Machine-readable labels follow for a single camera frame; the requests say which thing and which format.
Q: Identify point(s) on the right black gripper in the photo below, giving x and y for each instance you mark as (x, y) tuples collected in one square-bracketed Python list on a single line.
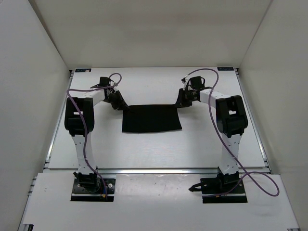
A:
[(181, 102)]

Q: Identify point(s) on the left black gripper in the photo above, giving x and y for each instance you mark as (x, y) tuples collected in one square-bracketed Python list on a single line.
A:
[(121, 104)]

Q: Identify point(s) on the black skirt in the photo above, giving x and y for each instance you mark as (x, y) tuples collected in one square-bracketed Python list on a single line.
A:
[(151, 118)]

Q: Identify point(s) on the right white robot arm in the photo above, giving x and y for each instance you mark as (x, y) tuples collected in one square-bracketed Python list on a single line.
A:
[(230, 123)]

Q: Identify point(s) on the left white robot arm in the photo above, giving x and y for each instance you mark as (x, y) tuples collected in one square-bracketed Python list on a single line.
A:
[(79, 120)]

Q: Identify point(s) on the left blue corner label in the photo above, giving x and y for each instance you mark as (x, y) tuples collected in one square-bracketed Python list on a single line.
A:
[(82, 70)]

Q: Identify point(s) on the blue corner label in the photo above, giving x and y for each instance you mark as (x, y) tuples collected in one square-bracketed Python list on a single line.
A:
[(225, 68), (82, 70)]

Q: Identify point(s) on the right blue corner label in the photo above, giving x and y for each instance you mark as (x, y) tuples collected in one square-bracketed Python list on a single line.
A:
[(225, 68)]

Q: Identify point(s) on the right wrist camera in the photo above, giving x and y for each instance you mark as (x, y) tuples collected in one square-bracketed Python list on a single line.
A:
[(186, 83)]

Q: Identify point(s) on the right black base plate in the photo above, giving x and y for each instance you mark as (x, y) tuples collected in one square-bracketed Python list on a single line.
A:
[(223, 189)]

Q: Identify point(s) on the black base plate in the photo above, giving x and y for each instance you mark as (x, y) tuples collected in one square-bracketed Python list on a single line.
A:
[(91, 188), (223, 189)]

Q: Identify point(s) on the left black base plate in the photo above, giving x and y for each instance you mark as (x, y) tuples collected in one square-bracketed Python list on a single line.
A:
[(91, 188)]

